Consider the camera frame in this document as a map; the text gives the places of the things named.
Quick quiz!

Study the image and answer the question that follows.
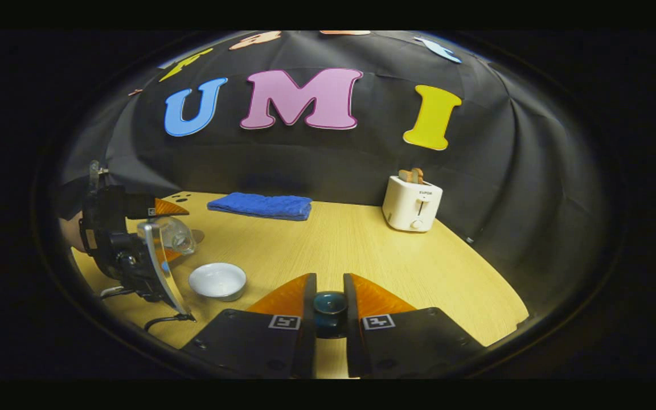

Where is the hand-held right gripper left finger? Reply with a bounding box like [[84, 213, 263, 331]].
[[179, 273, 319, 379]]

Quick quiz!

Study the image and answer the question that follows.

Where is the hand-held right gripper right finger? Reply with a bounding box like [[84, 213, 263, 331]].
[[343, 273, 486, 379]]

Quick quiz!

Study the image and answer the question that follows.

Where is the clear plastic water bottle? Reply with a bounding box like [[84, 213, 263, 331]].
[[154, 216, 198, 257]]

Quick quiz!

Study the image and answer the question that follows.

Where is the white teacup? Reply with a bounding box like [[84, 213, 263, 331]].
[[188, 263, 248, 302]]

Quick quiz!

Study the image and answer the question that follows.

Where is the blue folded towel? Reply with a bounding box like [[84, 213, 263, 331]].
[[207, 192, 313, 222]]

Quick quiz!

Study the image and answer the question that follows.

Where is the white toaster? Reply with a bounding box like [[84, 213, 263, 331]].
[[382, 175, 444, 233]]

